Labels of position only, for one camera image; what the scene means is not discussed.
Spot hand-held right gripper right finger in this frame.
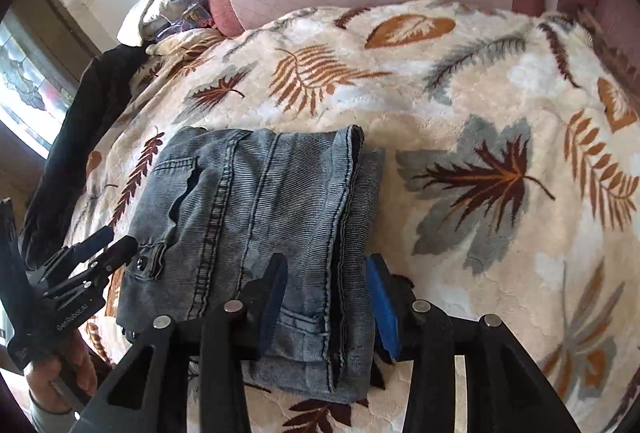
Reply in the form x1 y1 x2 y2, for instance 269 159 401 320
365 253 583 433

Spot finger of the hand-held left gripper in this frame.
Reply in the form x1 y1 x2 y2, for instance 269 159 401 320
27 225 116 286
42 234 139 300

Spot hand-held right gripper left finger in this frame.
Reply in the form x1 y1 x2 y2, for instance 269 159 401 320
70 253 291 433

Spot grey-blue denim pants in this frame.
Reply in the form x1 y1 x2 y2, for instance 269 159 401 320
115 125 387 405

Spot person's left forearm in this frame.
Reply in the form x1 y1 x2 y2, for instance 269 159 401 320
27 388 83 433

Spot person's left hand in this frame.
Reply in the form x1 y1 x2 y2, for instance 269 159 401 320
24 328 99 410

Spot black garment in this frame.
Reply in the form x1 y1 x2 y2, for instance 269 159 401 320
20 42 151 256

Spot stained glass window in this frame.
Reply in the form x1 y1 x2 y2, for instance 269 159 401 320
0 20 76 160

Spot cream white cloth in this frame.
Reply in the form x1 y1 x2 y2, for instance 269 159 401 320
120 0 211 48

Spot cream leaf-print blanket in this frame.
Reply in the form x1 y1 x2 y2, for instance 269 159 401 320
65 0 640 433

